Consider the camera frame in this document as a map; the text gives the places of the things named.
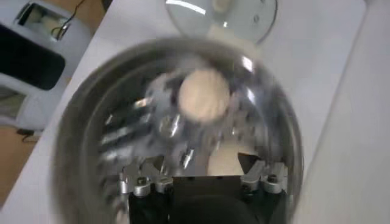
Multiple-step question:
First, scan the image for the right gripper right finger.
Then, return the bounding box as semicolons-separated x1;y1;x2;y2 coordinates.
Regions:
237;152;289;195

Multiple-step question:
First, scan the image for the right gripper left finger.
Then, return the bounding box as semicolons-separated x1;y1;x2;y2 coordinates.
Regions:
118;156;174;197

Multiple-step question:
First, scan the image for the white steamed baozi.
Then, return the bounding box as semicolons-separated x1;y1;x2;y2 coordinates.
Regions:
177;69;231;124

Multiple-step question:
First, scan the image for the round glass lid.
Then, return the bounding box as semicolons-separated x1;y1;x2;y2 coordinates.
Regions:
165;0;278;45

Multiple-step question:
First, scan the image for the stainless steel steamer basket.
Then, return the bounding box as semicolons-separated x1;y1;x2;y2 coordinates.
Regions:
51;36;305;224

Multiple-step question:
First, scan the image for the white work table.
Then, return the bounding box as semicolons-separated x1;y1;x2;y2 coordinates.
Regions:
0;0;370;224

